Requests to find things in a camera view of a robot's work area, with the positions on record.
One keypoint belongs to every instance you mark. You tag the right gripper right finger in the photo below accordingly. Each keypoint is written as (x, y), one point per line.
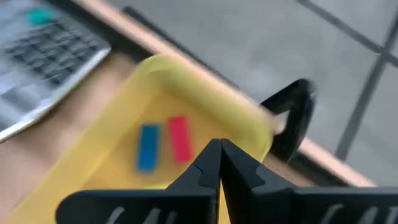
(264, 202)

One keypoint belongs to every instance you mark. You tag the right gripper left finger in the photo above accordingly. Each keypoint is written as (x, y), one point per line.
(186, 202)

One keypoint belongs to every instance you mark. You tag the black frame clamp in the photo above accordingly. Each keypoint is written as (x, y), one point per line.
(306, 109)

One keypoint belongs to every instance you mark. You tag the red eraser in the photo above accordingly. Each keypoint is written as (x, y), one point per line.
(179, 140)

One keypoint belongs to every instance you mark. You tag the grey desk calculator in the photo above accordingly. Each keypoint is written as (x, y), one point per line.
(46, 62)

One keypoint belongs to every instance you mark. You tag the yellow translucent plastic bin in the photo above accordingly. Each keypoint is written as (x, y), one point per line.
(109, 149)

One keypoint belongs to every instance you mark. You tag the blue eraser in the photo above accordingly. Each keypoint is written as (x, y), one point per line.
(148, 149)

